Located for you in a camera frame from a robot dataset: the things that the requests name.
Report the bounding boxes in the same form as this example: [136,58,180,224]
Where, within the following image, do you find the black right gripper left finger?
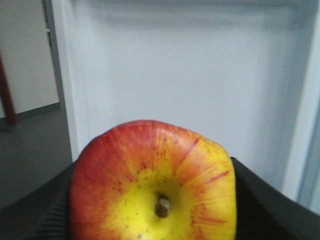
[0,163,76,240]

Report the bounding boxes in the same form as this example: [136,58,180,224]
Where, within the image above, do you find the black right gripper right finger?
[231,157,320,240]

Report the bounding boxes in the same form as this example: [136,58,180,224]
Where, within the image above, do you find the red yellow apple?
[68,120,237,240]

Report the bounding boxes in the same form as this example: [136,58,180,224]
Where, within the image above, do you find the dark grey fridge door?
[44,0,320,201]

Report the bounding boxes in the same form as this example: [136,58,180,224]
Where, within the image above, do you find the red pillar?
[0,57,19,128]

